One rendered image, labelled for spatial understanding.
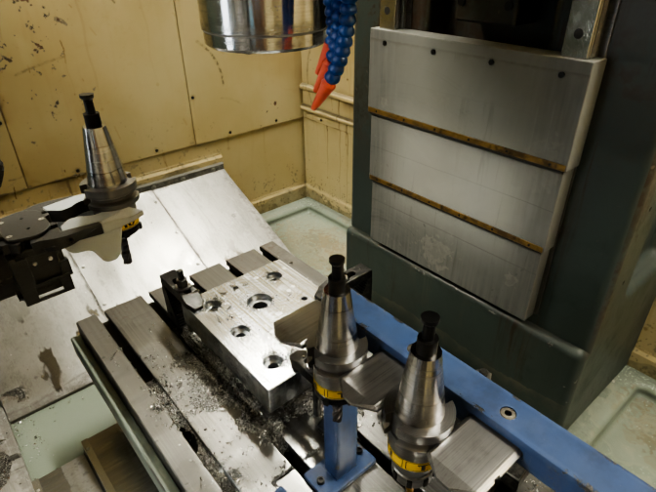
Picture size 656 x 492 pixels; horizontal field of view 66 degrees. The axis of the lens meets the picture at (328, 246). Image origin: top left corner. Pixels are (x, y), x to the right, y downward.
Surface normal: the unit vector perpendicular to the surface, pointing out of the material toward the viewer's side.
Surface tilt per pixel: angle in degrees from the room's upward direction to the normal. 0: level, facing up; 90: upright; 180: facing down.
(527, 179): 91
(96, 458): 7
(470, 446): 0
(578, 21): 90
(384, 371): 0
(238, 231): 24
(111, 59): 90
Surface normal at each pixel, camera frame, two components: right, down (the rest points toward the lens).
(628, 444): -0.01, -0.85
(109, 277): 0.21, -0.63
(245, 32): -0.19, 0.51
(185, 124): 0.65, 0.40
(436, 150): -0.76, 0.34
